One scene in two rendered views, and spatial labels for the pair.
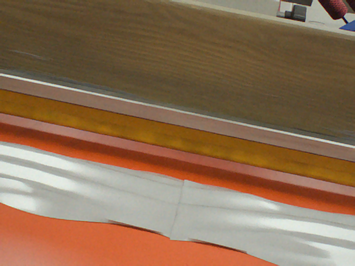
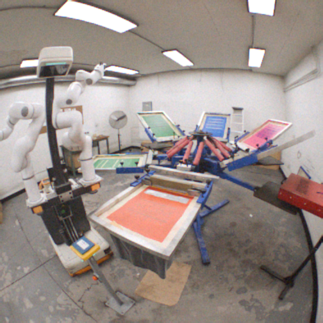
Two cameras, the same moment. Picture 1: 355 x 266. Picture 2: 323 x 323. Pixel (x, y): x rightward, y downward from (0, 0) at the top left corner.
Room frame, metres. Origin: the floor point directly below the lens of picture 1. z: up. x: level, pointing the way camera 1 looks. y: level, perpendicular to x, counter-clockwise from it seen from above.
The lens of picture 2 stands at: (-0.73, -0.44, 1.58)
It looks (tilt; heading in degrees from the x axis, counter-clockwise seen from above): 19 degrees down; 26
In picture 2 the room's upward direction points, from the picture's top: 1 degrees counter-clockwise
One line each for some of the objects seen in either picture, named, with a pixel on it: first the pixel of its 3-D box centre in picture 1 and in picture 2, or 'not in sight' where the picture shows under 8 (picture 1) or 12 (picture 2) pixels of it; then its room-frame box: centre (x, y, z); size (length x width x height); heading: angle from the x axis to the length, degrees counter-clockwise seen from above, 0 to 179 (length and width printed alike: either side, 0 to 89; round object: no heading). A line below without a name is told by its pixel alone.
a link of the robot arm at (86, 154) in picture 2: not in sight; (83, 147); (-0.10, 0.45, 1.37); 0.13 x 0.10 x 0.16; 129
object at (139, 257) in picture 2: not in sight; (135, 251); (-0.20, 0.02, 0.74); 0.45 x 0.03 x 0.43; 87
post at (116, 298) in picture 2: not in sight; (106, 284); (-0.47, 0.15, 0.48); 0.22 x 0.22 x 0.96; 87
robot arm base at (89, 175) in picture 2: not in sight; (87, 168); (-0.09, 0.45, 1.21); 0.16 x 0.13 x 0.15; 75
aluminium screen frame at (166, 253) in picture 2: not in sight; (156, 202); (0.09, 0.00, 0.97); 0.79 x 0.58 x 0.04; 177
